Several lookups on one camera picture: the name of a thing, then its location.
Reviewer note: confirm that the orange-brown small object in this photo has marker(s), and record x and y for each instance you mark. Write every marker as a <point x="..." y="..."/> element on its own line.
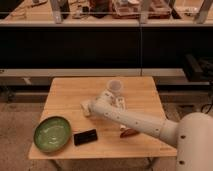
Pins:
<point x="125" y="132"/>

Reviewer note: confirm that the green bowl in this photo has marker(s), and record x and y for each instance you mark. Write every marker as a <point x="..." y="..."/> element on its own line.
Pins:
<point x="52" y="134"/>

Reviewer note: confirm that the black rectangular block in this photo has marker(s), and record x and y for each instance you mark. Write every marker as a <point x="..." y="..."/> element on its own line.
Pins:
<point x="85" y="137"/>

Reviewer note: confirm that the white sponge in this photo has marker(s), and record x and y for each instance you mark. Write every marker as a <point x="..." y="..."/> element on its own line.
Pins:
<point x="85" y="107"/>

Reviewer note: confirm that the small wooden table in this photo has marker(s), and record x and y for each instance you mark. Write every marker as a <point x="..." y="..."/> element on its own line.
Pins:
<point x="110" y="152"/>

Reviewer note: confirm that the long wooden workbench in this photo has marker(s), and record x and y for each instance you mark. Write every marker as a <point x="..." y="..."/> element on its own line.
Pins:
<point x="106" y="13"/>

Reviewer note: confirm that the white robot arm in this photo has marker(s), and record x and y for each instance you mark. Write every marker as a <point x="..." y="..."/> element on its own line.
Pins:
<point x="192" y="136"/>

